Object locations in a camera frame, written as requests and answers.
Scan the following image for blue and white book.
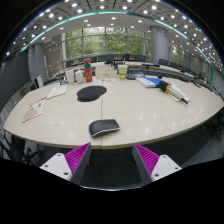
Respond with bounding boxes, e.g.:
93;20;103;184
135;76;164;89

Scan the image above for ceiling lights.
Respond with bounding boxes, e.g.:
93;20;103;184
5;0;219;59

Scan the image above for red thermos bottle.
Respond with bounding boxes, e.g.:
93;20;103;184
83;58;94;83

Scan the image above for black computer mouse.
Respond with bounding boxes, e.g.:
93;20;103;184
88;118;121;138

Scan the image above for red and white leaflet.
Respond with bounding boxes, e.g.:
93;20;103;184
21;96;48;124

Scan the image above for white lidded mug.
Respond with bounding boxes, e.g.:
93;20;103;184
74;69;85;84

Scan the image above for white paper cup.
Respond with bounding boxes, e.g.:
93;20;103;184
65;68;75;85

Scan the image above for black mouse pad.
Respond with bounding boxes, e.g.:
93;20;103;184
76;85;108;103

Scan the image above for green paper cup with straw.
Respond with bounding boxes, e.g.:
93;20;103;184
117;64;129;80

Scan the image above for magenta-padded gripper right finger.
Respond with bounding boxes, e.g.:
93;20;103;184
131;143;183;185

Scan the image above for dark office chairs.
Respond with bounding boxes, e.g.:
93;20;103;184
66;53;209;86

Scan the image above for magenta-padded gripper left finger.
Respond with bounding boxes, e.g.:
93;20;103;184
39;142;93;186

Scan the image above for dark flat case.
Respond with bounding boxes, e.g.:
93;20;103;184
126;71;146;81

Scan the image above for colourful sticker sheet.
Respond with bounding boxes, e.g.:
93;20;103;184
98;77;118;83

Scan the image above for black handheld microphone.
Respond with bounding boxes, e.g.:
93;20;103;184
158;80;189;105

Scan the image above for white cardboard box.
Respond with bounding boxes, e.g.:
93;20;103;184
94;64;118;80

